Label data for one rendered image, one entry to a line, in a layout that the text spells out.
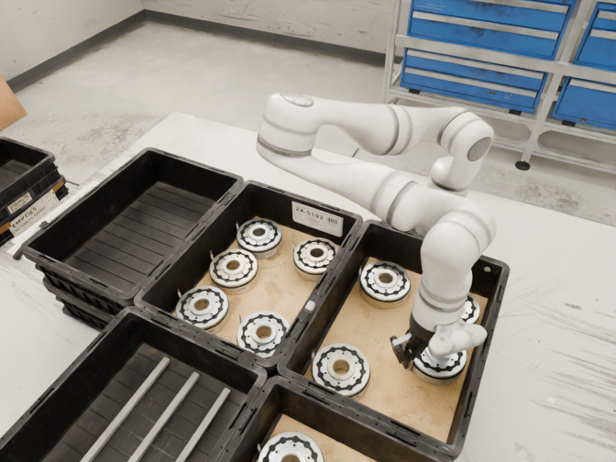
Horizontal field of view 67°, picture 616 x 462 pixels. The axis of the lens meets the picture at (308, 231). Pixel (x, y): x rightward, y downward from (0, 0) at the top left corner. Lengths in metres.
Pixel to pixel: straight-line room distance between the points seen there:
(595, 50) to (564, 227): 1.29
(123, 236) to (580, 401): 1.05
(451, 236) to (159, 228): 0.76
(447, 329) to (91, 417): 0.61
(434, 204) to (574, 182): 2.27
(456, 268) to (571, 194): 2.22
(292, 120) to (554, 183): 2.26
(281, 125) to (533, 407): 0.75
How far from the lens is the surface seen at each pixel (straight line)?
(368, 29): 3.70
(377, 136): 0.81
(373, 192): 0.65
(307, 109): 0.72
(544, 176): 2.87
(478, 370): 0.82
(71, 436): 0.93
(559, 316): 1.24
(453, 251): 0.60
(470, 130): 0.98
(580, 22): 2.53
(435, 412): 0.88
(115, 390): 0.94
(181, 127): 1.76
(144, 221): 1.20
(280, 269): 1.02
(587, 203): 2.79
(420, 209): 0.64
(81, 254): 1.18
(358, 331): 0.93
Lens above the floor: 1.61
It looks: 45 degrees down
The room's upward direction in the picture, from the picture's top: 1 degrees counter-clockwise
